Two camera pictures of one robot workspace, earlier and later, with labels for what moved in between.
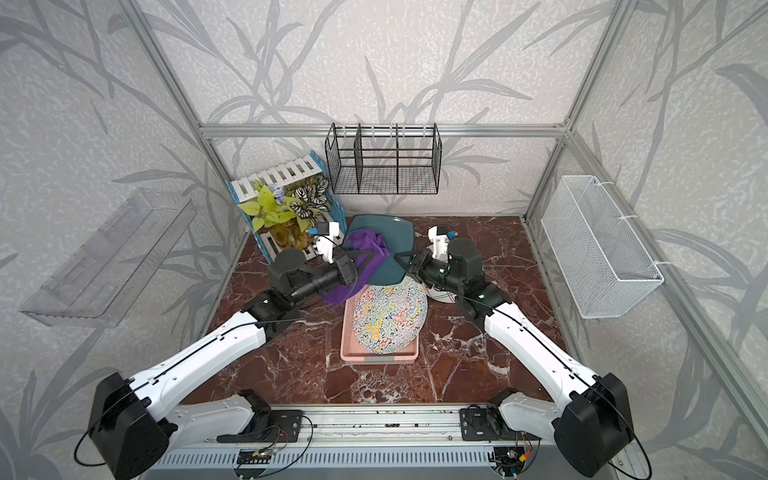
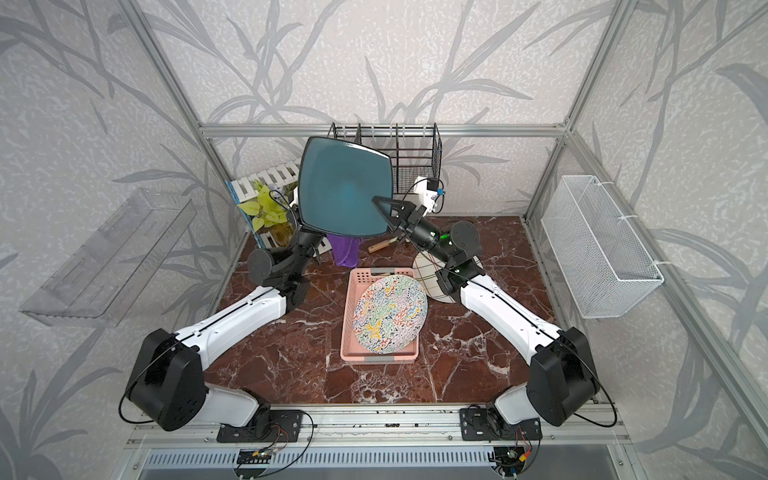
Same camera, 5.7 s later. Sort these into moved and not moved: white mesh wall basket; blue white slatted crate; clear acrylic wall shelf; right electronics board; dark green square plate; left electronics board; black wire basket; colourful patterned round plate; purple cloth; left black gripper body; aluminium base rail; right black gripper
Moved: purple cloth; right black gripper; left black gripper body; dark green square plate
Not moved: colourful patterned round plate; clear acrylic wall shelf; right electronics board; white mesh wall basket; aluminium base rail; left electronics board; blue white slatted crate; black wire basket
